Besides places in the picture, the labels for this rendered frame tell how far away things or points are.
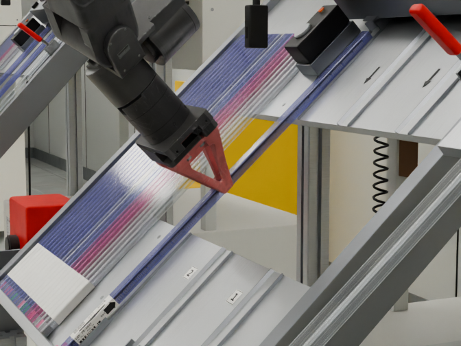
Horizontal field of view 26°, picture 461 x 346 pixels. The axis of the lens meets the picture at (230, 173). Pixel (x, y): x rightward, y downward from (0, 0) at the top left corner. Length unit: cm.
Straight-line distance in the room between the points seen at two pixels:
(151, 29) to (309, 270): 71
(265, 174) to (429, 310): 268
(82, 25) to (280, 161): 342
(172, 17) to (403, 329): 72
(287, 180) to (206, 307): 343
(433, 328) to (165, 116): 70
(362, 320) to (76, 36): 39
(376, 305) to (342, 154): 352
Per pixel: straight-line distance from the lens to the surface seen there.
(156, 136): 107
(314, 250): 163
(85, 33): 97
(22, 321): 122
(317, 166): 162
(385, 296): 86
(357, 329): 85
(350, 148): 430
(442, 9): 109
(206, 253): 105
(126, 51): 100
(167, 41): 106
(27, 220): 177
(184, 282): 103
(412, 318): 165
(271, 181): 434
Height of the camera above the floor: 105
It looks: 7 degrees down
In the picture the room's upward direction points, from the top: straight up
